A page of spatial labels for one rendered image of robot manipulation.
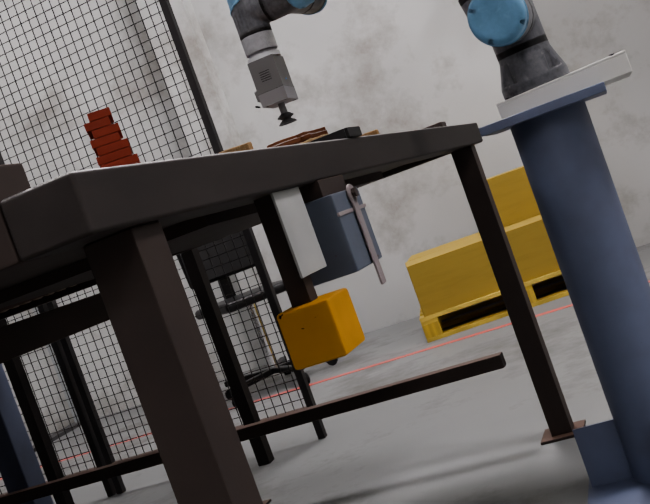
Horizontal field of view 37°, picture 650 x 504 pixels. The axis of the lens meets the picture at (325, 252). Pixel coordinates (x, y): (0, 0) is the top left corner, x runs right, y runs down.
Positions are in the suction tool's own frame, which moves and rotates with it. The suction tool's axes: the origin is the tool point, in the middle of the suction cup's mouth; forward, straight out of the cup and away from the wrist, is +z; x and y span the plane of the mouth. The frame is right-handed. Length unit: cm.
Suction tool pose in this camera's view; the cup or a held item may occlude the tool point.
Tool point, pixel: (288, 123)
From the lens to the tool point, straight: 220.1
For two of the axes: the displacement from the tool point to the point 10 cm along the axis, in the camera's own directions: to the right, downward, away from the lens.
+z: 3.4, 9.4, 0.3
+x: 9.1, -3.2, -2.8
